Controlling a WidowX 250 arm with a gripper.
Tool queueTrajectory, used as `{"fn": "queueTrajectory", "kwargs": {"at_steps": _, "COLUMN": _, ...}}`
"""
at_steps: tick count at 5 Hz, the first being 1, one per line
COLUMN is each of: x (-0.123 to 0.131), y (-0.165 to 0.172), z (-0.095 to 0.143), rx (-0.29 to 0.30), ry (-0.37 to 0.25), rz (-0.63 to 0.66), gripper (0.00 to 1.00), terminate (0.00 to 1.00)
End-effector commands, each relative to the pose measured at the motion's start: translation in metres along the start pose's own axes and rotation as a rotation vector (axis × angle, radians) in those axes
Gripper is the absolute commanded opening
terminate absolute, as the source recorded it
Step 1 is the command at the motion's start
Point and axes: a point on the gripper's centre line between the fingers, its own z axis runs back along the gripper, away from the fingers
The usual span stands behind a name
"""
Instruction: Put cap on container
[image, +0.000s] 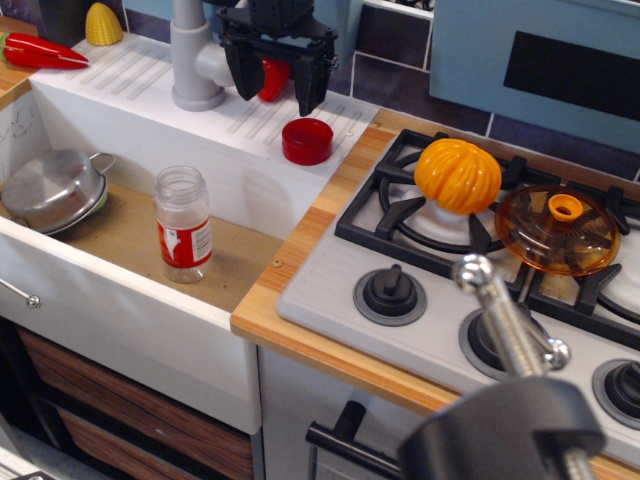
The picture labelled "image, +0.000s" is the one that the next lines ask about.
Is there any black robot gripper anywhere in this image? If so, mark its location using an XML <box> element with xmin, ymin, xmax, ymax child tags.
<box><xmin>218</xmin><ymin>1</ymin><xmax>338</xmax><ymax>117</ymax></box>

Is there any red plastic cap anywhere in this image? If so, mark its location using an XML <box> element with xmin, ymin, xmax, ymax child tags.
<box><xmin>281</xmin><ymin>118</ymin><xmax>333</xmax><ymax>166</ymax></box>

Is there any grey toy faucet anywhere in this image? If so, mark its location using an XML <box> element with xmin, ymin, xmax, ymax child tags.
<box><xmin>170</xmin><ymin>0</ymin><xmax>234</xmax><ymax>112</ymax></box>

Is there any clear plastic jar red label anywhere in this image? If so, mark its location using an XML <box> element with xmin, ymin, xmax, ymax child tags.
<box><xmin>154</xmin><ymin>166</ymin><xmax>212</xmax><ymax>284</ymax></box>

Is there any black stove grate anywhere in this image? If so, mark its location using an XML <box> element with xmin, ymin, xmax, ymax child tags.
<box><xmin>335</xmin><ymin>130</ymin><xmax>639</xmax><ymax>349</ymax></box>

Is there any yellow toy corn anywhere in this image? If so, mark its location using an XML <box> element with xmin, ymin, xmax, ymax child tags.
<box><xmin>85</xmin><ymin>2</ymin><xmax>124</xmax><ymax>46</ymax></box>

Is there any orange toy pumpkin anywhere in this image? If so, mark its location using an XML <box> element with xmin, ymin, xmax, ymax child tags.
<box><xmin>414</xmin><ymin>138</ymin><xmax>502</xmax><ymax>216</ymax></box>

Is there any black left stove knob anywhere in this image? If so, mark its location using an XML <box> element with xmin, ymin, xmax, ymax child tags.
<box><xmin>353</xmin><ymin>264</ymin><xmax>427</xmax><ymax>327</ymax></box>

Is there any black stove knob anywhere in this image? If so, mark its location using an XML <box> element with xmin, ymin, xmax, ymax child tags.
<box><xmin>592</xmin><ymin>359</ymin><xmax>639</xmax><ymax>431</ymax></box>
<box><xmin>458</xmin><ymin>304</ymin><xmax>556</xmax><ymax>384</ymax></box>
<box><xmin>353</xmin><ymin>264</ymin><xmax>427</xmax><ymax>327</ymax></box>

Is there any white toy sink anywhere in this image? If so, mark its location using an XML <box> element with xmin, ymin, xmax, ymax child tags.
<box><xmin>1</xmin><ymin>34</ymin><xmax>376</xmax><ymax>434</ymax></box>

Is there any small steel pot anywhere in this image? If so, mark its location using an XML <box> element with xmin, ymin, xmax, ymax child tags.
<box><xmin>1</xmin><ymin>149</ymin><xmax>117</xmax><ymax>235</ymax></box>

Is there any red toy chili pepper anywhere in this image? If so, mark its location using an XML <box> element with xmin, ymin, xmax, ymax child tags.
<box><xmin>1</xmin><ymin>33</ymin><xmax>89</xmax><ymax>70</ymax></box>

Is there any blue toy microwave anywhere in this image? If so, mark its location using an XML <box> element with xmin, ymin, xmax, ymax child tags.
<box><xmin>430</xmin><ymin>1</ymin><xmax>639</xmax><ymax>122</ymax></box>

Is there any transparent orange pot lid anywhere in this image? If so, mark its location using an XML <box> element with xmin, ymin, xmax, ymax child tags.
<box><xmin>495</xmin><ymin>185</ymin><xmax>621</xmax><ymax>277</ymax></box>

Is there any black middle stove knob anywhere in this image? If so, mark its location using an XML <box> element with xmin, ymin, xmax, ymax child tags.
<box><xmin>458</xmin><ymin>304</ymin><xmax>556</xmax><ymax>384</ymax></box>

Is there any upper wooden drawer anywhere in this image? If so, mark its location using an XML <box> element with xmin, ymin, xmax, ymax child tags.
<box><xmin>17</xmin><ymin>327</ymin><xmax>254</xmax><ymax>479</ymax></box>

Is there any wooden drawer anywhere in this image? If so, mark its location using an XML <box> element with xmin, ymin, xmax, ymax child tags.
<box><xmin>17</xmin><ymin>327</ymin><xmax>254</xmax><ymax>479</ymax></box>
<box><xmin>56</xmin><ymin>407</ymin><xmax>198</xmax><ymax>479</ymax></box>

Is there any metal clamp screw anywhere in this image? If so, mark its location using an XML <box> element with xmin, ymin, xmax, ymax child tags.
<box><xmin>452</xmin><ymin>254</ymin><xmax>571</xmax><ymax>377</ymax></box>

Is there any lower wooden drawer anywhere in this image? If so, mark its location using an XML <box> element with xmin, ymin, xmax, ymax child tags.
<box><xmin>56</xmin><ymin>407</ymin><xmax>198</xmax><ymax>479</ymax></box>

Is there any black clamp body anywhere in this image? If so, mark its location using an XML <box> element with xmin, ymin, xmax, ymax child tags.
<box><xmin>398</xmin><ymin>377</ymin><xmax>606</xmax><ymax>479</ymax></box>

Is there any black right stove knob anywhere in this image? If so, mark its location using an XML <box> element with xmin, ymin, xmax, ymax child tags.
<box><xmin>592</xmin><ymin>359</ymin><xmax>639</xmax><ymax>431</ymax></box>

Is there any metal towel rail knob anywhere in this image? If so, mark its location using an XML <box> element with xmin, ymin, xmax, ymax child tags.
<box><xmin>0</xmin><ymin>279</ymin><xmax>42</xmax><ymax>309</ymax></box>

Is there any black oven door handle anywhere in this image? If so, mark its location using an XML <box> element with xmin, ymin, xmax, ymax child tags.
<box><xmin>305</xmin><ymin>400</ymin><xmax>401</xmax><ymax>479</ymax></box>

